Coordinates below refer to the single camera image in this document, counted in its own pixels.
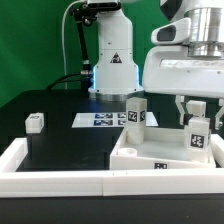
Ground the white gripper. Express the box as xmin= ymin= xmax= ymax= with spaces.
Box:
xmin=142 ymin=17 xmax=224 ymax=130

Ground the white square tabletop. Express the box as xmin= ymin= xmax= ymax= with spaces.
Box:
xmin=109 ymin=127 xmax=216 ymax=170

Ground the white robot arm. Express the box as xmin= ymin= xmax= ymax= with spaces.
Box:
xmin=87 ymin=0 xmax=224 ymax=105

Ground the white U-shaped fence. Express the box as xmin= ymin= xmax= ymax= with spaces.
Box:
xmin=0 ymin=138 xmax=224 ymax=198

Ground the white marker plate with tags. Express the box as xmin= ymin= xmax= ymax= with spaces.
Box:
xmin=72 ymin=111 xmax=159 ymax=129

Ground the black cable bundle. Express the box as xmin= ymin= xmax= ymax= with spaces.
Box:
xmin=45 ymin=71 xmax=93 ymax=91

